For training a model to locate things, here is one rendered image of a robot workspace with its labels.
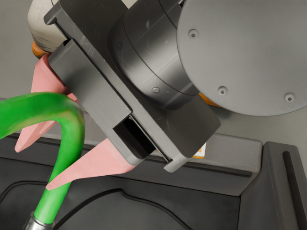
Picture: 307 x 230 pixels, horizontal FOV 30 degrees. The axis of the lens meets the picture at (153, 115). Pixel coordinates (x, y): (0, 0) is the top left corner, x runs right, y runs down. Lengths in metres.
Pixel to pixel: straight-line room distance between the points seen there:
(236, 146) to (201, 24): 0.45
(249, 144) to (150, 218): 0.17
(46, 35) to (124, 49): 1.22
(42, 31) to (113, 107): 1.22
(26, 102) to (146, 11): 0.07
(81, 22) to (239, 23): 0.12
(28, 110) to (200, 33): 0.09
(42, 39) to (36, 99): 1.28
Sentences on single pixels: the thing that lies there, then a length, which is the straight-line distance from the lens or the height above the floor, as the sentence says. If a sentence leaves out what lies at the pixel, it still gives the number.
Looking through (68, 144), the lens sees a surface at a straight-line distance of 0.34.
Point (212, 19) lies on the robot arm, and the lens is 0.19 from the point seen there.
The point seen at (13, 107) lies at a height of 1.33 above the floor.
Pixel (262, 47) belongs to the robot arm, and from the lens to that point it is 0.19.
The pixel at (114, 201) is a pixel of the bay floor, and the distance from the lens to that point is 0.73.
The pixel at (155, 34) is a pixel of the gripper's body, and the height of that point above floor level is 1.31.
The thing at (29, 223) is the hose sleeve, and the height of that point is 1.16.
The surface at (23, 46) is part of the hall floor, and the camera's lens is 1.76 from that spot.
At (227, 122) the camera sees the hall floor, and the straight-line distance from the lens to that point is 1.67.
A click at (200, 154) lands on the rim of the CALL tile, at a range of 0.62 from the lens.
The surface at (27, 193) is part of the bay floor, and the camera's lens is 0.75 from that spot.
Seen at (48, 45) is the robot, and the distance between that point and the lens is 1.55.
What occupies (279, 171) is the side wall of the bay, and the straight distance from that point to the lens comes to 0.59.
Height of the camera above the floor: 1.55
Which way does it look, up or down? 70 degrees down
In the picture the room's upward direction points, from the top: 7 degrees clockwise
